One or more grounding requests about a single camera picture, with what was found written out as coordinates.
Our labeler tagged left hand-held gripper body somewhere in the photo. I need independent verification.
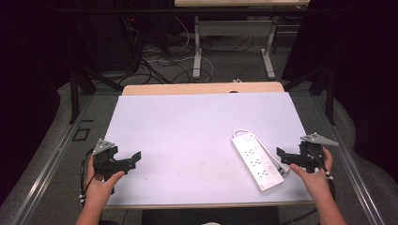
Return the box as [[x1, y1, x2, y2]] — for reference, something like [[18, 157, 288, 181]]
[[92, 138, 130, 182]]

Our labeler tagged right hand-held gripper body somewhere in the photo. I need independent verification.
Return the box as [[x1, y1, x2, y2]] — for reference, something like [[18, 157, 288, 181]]
[[289, 132, 340, 174]]

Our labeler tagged white power strip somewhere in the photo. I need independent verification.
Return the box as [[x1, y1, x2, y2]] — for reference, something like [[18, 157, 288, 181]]
[[231, 132, 285, 193]]

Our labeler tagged person's left hand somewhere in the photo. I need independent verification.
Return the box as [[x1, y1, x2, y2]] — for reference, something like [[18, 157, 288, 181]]
[[84, 153, 126, 205]]

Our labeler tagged person's right hand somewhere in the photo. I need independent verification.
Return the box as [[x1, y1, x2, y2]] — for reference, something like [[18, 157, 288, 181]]
[[288, 145, 334, 201]]

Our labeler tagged white table mat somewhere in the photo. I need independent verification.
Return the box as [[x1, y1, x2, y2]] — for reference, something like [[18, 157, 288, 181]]
[[104, 91, 314, 207]]

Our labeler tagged black metal stand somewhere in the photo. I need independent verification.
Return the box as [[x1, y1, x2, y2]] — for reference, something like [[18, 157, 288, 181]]
[[282, 60, 338, 127], [69, 64, 125, 125]]

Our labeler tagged wooden table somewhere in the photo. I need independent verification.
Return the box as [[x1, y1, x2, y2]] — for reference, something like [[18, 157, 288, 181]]
[[104, 81, 314, 210]]

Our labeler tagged dark computer tower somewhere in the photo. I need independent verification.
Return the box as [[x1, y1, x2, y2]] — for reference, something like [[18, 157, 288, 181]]
[[101, 15, 143, 72]]

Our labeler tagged white desk with metal legs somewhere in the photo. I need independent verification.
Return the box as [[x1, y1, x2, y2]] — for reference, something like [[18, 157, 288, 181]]
[[174, 0, 311, 81]]

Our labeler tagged black horizontal bar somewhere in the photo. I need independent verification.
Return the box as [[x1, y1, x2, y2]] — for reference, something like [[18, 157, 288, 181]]
[[51, 7, 346, 17]]

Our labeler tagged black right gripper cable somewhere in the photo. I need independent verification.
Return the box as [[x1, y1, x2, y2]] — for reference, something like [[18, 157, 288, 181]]
[[304, 146, 337, 203]]

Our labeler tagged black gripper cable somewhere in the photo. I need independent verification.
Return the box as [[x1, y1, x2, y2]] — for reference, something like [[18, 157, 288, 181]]
[[79, 148, 99, 208], [304, 146, 337, 203]]

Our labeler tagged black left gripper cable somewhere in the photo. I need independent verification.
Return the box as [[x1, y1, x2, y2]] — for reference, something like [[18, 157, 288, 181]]
[[79, 148, 99, 208]]

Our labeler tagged aluminium floor rail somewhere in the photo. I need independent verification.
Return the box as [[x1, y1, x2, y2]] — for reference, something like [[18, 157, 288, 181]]
[[8, 95, 96, 225], [312, 95, 388, 225]]

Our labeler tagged bundle of black floor cables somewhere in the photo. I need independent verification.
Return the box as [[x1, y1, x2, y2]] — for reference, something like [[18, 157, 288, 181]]
[[118, 18, 256, 85]]

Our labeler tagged white floor cable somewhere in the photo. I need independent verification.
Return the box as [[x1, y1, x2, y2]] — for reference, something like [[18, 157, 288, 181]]
[[145, 15, 216, 84]]

